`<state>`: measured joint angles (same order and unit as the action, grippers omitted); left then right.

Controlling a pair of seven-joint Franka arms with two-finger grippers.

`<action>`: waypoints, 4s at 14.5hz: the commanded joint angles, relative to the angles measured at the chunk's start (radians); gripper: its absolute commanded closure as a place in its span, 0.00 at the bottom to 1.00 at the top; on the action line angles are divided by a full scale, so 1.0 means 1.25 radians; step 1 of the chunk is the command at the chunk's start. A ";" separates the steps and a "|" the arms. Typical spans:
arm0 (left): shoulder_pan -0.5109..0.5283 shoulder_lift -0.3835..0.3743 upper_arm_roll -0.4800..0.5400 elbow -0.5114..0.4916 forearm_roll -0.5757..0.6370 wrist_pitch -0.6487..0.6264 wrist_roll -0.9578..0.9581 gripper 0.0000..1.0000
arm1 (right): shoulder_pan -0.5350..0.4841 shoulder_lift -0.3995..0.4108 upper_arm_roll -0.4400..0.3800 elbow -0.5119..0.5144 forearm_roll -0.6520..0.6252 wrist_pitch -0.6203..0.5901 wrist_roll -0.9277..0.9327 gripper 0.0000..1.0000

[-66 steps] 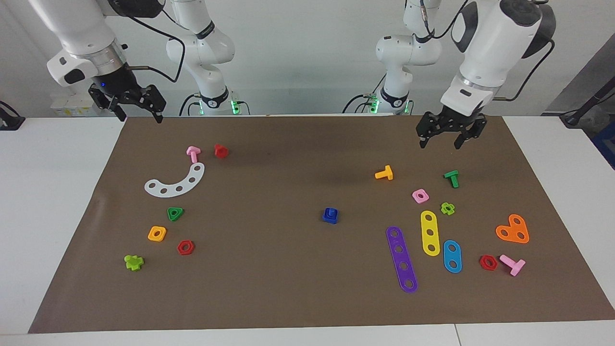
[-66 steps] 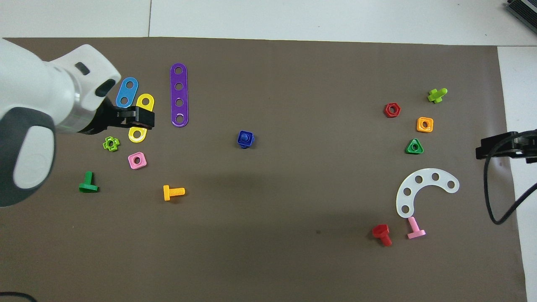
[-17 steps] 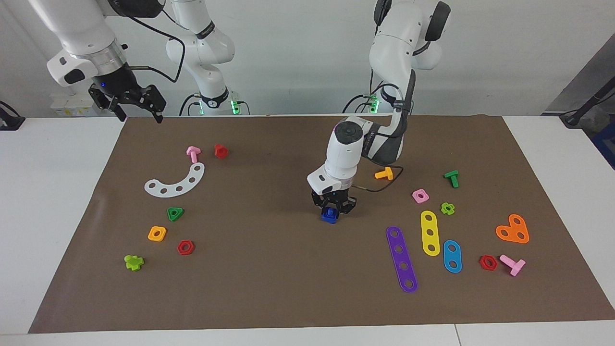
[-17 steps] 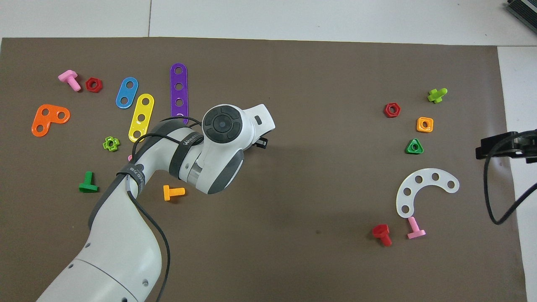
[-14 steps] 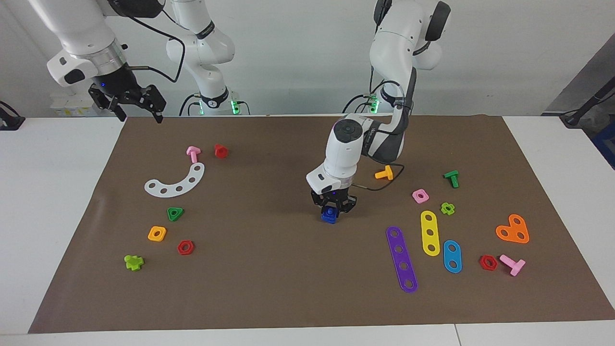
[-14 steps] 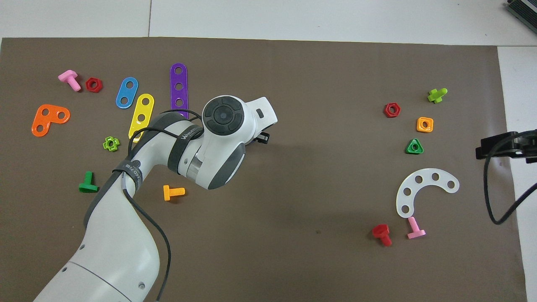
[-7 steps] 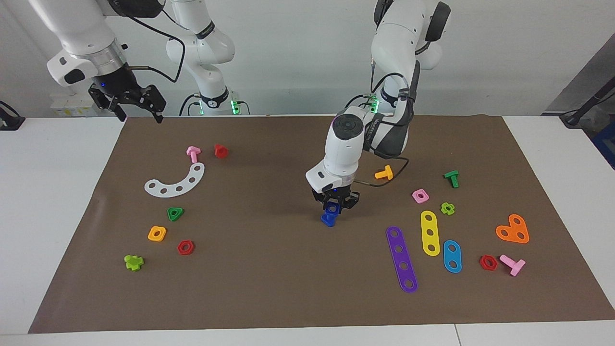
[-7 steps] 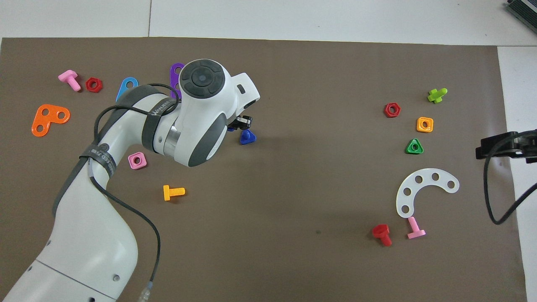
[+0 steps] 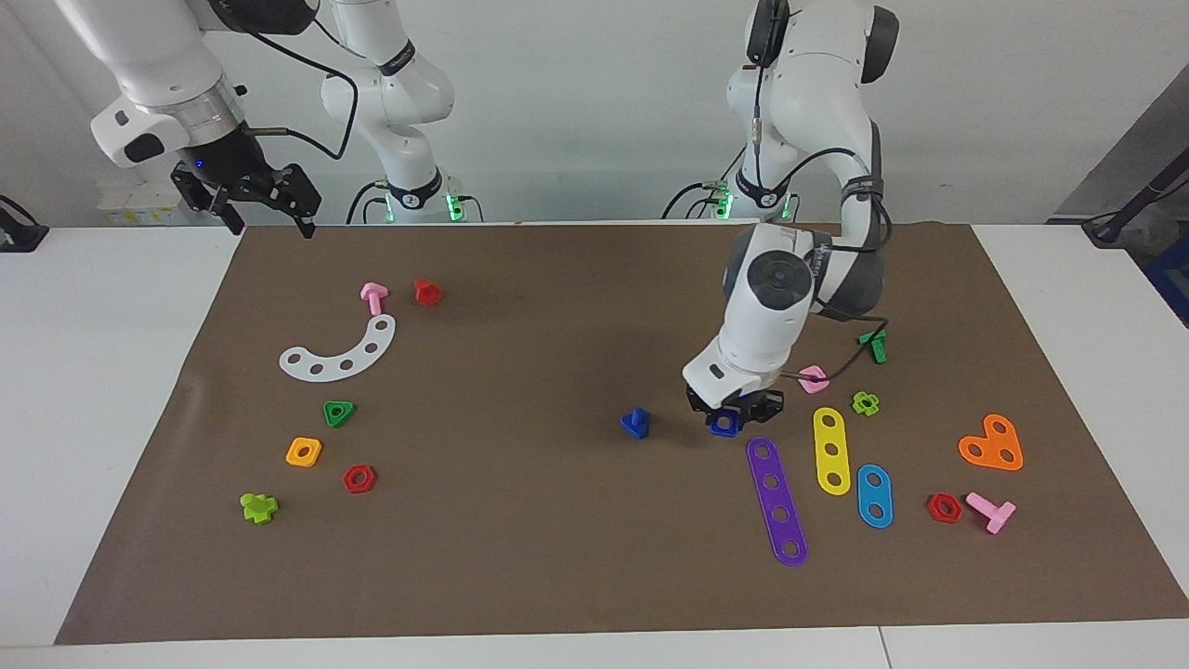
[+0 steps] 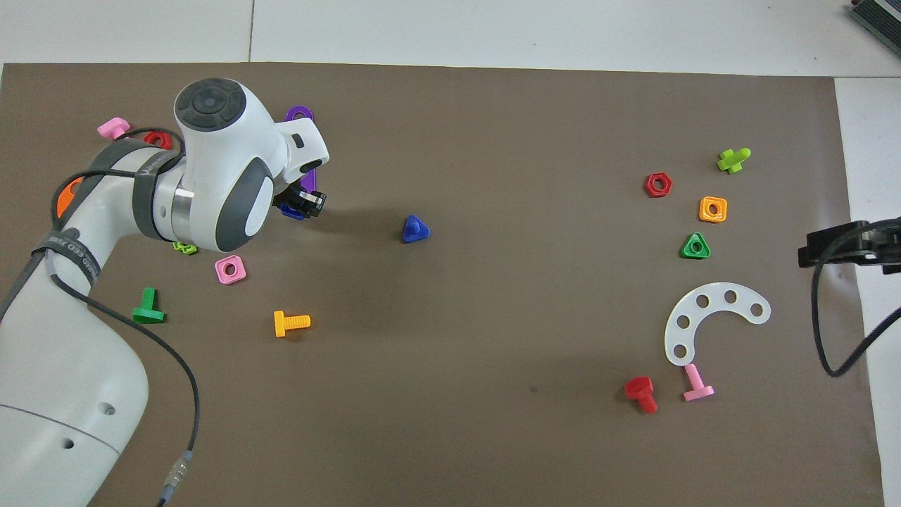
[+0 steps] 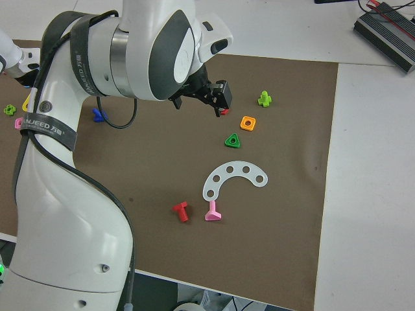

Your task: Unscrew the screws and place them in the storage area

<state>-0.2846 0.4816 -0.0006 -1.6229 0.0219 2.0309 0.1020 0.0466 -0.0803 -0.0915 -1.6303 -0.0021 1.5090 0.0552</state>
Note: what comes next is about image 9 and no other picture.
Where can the red plastic bolt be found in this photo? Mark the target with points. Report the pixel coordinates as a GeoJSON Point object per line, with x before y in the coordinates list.
{"type": "Point", "coordinates": [426, 293]}

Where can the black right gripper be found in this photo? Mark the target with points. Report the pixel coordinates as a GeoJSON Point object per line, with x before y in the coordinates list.
{"type": "Point", "coordinates": [228, 163]}

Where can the pink square nut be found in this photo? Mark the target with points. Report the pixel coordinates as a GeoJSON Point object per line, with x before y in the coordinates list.
{"type": "Point", "coordinates": [816, 386]}

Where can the orange angled three-hole plate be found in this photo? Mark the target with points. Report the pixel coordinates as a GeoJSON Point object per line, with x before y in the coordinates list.
{"type": "Point", "coordinates": [990, 444]}

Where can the purple four-hole strip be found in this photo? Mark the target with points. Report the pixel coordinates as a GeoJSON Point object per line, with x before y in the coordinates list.
{"type": "Point", "coordinates": [778, 499]}

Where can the pink plastic bolt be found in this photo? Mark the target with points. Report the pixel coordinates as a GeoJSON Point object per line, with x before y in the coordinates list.
{"type": "Point", "coordinates": [373, 295]}
{"type": "Point", "coordinates": [994, 514]}

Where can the white curved five-hole plate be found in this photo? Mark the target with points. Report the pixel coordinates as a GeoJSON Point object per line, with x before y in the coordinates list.
{"type": "Point", "coordinates": [332, 369]}

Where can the blue two-hole strip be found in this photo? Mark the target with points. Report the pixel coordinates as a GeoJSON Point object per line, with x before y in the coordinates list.
{"type": "Point", "coordinates": [874, 495]}

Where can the brown table mat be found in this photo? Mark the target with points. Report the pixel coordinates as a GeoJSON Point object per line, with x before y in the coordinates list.
{"type": "Point", "coordinates": [557, 557]}

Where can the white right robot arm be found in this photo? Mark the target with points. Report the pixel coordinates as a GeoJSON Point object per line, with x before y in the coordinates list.
{"type": "Point", "coordinates": [158, 56]}

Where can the black stand pole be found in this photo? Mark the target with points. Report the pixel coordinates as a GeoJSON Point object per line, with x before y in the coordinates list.
{"type": "Point", "coordinates": [1110, 228]}

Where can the blue square nut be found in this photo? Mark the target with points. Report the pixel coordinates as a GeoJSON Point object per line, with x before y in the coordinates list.
{"type": "Point", "coordinates": [732, 431]}

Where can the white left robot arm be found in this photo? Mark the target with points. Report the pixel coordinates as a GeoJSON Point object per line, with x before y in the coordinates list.
{"type": "Point", "coordinates": [771, 316]}

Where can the lime green cross-head bolt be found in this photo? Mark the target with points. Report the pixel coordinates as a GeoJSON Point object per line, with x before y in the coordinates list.
{"type": "Point", "coordinates": [258, 509]}

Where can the black clamp base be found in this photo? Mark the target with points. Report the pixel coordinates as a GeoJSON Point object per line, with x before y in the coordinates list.
{"type": "Point", "coordinates": [19, 237]}

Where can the lime green cross nut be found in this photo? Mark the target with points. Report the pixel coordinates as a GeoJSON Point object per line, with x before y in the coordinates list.
{"type": "Point", "coordinates": [856, 402]}

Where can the dark green plastic bolt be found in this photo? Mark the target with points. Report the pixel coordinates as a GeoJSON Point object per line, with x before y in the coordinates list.
{"type": "Point", "coordinates": [878, 351]}

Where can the blue plastic bolt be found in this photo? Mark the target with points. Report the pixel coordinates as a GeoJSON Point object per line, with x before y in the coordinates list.
{"type": "Point", "coordinates": [635, 423]}

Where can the blue object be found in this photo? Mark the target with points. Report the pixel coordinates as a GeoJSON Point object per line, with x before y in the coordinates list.
{"type": "Point", "coordinates": [1175, 279]}

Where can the red hex nut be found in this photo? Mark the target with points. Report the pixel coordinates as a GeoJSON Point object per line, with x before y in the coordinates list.
{"type": "Point", "coordinates": [933, 509]}
{"type": "Point", "coordinates": [348, 483]}

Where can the yellow three-hole strip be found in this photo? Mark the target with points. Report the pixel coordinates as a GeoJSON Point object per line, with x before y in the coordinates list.
{"type": "Point", "coordinates": [829, 437]}

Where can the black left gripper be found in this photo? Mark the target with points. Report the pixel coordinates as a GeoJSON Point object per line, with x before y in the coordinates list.
{"type": "Point", "coordinates": [729, 403]}

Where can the orange square nut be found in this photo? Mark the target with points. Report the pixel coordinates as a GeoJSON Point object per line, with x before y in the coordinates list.
{"type": "Point", "coordinates": [293, 460]}

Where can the green triangle nut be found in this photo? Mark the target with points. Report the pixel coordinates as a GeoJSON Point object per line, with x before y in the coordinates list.
{"type": "Point", "coordinates": [336, 423]}

